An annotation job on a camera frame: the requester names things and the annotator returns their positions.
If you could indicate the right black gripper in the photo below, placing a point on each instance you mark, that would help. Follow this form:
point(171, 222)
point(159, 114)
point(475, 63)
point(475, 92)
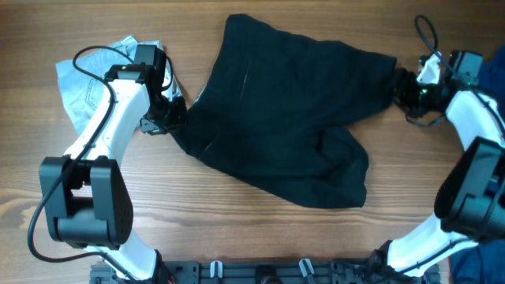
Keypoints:
point(409, 80)

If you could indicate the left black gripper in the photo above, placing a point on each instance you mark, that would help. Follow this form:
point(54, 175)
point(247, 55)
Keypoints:
point(179, 119)

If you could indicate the black shorts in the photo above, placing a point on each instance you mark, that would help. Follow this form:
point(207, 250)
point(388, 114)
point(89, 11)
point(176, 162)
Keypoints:
point(275, 113)

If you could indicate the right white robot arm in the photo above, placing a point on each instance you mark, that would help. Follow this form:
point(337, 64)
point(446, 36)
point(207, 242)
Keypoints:
point(469, 207)

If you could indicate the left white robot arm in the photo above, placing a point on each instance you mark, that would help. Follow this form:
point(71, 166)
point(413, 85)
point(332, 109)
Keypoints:
point(85, 199)

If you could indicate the blue clothes pile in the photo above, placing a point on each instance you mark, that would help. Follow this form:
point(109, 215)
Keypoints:
point(485, 262)

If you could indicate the folded light blue jeans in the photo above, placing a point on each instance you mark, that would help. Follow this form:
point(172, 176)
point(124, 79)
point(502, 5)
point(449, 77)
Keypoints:
point(82, 94)

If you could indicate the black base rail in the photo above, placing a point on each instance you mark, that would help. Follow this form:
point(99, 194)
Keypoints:
point(268, 271)

